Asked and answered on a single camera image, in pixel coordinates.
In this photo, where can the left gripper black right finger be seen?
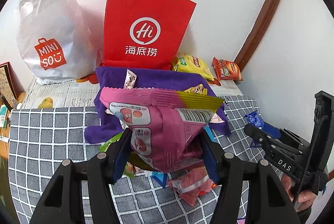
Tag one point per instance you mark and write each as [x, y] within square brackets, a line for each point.
[267, 201]

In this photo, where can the red Haidilao paper bag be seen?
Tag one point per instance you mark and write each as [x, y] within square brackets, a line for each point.
[144, 33]

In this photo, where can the green snack packet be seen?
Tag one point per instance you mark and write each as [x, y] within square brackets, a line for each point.
[111, 141]

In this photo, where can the yellow snack packet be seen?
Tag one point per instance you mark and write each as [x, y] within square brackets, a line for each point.
[199, 89]

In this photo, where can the yellow chips bag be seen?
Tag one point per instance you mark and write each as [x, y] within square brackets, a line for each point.
[191, 64]

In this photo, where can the small white candy packet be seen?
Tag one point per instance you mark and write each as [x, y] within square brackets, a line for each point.
[130, 80]

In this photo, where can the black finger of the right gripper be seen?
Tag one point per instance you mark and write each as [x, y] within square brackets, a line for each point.
[276, 131]
[267, 142]

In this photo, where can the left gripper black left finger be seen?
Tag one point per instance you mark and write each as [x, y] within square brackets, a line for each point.
[62, 199]

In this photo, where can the purple towel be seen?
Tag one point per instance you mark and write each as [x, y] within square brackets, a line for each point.
[114, 77]

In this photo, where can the white Miniso plastic bag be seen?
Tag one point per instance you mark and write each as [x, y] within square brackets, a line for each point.
[54, 41]

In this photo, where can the framed picture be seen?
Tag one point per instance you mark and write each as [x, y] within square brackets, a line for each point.
[7, 86]

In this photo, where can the brown wooden door frame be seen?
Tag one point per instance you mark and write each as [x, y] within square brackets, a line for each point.
[257, 33]

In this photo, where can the newspaper sheet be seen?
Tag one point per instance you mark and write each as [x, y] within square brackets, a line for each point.
[82, 93]

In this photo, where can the grey checkered tablecloth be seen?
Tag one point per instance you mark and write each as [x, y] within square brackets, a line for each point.
[41, 139]

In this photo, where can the red chips bag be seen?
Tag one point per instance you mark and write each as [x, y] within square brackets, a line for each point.
[226, 70]

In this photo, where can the large pink snack bag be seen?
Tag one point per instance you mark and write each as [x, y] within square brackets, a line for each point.
[164, 123]

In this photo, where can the blue snack packet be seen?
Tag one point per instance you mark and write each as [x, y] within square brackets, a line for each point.
[255, 119]

